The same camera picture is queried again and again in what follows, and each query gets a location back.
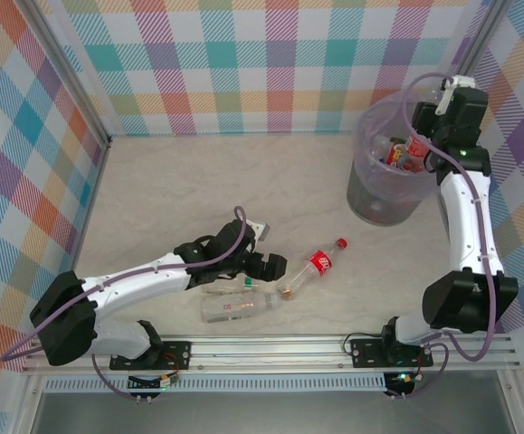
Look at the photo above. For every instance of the Coca-Cola bottle red cap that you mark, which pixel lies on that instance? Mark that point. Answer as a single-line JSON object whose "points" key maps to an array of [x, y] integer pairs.
{"points": [[320, 263], [417, 145]]}

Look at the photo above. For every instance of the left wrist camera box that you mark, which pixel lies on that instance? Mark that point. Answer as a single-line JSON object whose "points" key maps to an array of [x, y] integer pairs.
{"points": [[261, 229]]}

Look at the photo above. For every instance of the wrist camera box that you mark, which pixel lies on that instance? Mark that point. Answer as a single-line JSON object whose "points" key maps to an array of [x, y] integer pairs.
{"points": [[261, 229], [460, 82]]}

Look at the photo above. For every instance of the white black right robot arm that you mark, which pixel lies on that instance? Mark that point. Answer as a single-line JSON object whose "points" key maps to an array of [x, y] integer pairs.
{"points": [[465, 226]]}

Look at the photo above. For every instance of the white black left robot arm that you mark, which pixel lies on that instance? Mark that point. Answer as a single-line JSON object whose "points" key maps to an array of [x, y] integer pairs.
{"points": [[144, 280]]}

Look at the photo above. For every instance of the aluminium frame post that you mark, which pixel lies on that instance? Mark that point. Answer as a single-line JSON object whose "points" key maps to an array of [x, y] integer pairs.
{"points": [[483, 27], [76, 86]]}

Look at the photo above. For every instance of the translucent purple trash bin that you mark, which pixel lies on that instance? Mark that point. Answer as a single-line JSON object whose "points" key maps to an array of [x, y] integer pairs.
{"points": [[379, 203]]}

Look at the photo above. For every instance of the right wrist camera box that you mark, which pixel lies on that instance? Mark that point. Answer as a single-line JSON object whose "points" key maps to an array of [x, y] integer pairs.
{"points": [[460, 82]]}

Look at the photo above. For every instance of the clear bottle green white label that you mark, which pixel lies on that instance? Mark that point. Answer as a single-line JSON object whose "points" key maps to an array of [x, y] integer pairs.
{"points": [[250, 285]]}

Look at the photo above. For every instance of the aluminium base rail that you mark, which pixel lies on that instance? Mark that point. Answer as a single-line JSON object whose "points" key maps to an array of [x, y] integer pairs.
{"points": [[266, 352]]}

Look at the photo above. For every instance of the clear bottle small red print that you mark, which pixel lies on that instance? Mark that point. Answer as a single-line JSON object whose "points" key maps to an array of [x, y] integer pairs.
{"points": [[234, 307]]}

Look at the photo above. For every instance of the grey metal panel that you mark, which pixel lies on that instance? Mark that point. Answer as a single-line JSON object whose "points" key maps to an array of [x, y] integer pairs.
{"points": [[266, 416]]}

